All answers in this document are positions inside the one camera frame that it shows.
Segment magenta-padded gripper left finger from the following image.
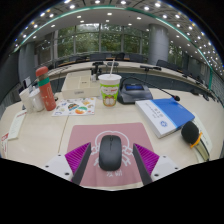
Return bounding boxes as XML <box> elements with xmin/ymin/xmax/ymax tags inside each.
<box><xmin>44</xmin><ymin>142</ymin><xmax>92</xmax><ymax>186</ymax></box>

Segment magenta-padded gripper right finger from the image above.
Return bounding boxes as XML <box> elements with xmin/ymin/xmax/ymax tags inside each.
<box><xmin>132</xmin><ymin>143</ymin><xmax>181</xmax><ymax>186</ymax></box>

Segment black computer mouse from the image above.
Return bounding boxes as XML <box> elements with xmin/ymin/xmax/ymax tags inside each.
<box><xmin>98</xmin><ymin>134</ymin><xmax>123</xmax><ymax>172</ymax></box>

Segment pink mouse pad white print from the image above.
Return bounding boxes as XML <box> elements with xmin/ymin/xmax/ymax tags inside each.
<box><xmin>66</xmin><ymin>122</ymin><xmax>158</xmax><ymax>188</ymax></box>

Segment blue and white book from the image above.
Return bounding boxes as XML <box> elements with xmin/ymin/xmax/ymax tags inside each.
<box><xmin>134</xmin><ymin>97</ymin><xmax>196</xmax><ymax>139</ymax></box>

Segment colourful sticker sheet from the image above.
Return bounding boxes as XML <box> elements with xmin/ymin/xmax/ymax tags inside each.
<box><xmin>52</xmin><ymin>97</ymin><xmax>97</xmax><ymax>117</ymax></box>

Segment white paper document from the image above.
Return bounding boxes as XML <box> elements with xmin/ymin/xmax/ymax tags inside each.
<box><xmin>7</xmin><ymin>109</ymin><xmax>28</xmax><ymax>141</ymax></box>

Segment white mug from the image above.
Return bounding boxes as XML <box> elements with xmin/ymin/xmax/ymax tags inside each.
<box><xmin>28</xmin><ymin>88</ymin><xmax>45</xmax><ymax>113</ymax></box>
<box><xmin>18</xmin><ymin>87</ymin><xmax>34</xmax><ymax>114</ymax></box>

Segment white cardboard box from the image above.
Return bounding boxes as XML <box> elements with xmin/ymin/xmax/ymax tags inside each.
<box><xmin>61</xmin><ymin>71</ymin><xmax>101</xmax><ymax>100</ymax></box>

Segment red drink bottle green band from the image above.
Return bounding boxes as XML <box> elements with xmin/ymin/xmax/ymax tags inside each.
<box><xmin>35</xmin><ymin>66</ymin><xmax>57</xmax><ymax>112</ymax></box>

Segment paper cup green print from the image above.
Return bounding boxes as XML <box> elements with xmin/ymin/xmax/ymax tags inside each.
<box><xmin>97</xmin><ymin>59</ymin><xmax>123</xmax><ymax>108</ymax></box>

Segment black office chairs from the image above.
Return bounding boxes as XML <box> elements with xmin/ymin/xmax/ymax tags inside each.
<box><xmin>56</xmin><ymin>51</ymin><xmax>214</xmax><ymax>101</ymax></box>

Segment ceiling lights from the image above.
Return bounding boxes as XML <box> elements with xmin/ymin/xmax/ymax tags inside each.
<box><xmin>13</xmin><ymin>0</ymin><xmax>224</xmax><ymax>69</ymax></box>

